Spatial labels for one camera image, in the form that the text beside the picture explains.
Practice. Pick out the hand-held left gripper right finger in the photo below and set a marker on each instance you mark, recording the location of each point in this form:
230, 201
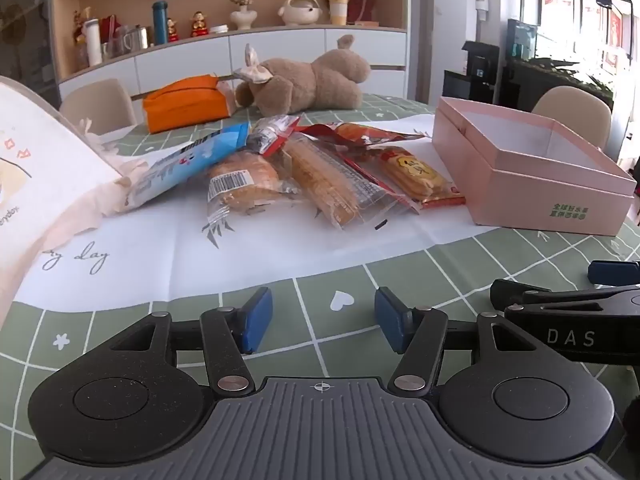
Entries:
387, 317

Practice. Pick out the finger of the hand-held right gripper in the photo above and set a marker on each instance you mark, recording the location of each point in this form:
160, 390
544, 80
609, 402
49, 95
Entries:
612, 271
530, 295

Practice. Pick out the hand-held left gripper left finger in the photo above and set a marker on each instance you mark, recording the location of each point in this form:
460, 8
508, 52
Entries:
257, 317

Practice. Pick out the pink cardboard box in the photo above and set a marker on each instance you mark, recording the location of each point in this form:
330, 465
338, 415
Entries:
500, 195

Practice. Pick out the blue snack packet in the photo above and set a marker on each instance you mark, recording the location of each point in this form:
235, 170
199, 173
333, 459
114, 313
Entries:
190, 160

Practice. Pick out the green checked tablecloth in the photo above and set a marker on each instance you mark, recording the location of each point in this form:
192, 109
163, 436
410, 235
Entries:
450, 280

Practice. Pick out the clear bread packet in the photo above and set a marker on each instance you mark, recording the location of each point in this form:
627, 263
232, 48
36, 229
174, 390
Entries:
245, 185

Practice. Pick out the long biscuit packet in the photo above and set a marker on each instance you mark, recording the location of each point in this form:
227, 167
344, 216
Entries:
325, 185

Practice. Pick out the yellow rice cracker packet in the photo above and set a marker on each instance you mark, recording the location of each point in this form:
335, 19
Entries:
410, 172

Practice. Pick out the beige chair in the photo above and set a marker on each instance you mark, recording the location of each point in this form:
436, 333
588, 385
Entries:
580, 110
97, 105

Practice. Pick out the red black snack packet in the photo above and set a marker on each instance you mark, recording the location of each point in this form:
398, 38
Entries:
270, 135

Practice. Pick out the glass fish tank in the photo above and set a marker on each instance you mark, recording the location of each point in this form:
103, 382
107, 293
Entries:
565, 70

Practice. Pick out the orange tissue pouch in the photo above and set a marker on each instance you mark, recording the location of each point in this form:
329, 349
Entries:
185, 105

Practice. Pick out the black appliance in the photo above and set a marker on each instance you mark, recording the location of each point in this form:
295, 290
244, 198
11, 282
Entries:
477, 75

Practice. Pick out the brown plush toy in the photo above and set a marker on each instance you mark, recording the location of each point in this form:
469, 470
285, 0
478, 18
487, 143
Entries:
300, 85

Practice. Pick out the small white dish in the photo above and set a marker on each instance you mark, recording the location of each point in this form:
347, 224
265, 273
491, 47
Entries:
219, 29

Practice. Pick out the small red figurine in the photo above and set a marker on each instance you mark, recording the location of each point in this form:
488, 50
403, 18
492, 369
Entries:
173, 31
199, 25

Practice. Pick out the white flower vase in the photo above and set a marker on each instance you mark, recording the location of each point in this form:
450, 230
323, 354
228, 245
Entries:
243, 16

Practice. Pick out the steel mug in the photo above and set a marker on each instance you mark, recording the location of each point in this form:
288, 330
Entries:
136, 39

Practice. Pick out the blue bottle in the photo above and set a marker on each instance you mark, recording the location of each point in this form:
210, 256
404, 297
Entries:
160, 25

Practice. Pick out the white yellow cup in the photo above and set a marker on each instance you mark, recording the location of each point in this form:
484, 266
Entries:
337, 11

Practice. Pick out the white bunny ornament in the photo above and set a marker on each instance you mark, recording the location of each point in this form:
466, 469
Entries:
300, 9

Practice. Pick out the red brown plush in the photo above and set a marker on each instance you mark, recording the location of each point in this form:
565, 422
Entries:
361, 2

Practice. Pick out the white thermos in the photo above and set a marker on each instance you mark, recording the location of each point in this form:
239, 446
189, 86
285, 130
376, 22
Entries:
93, 45

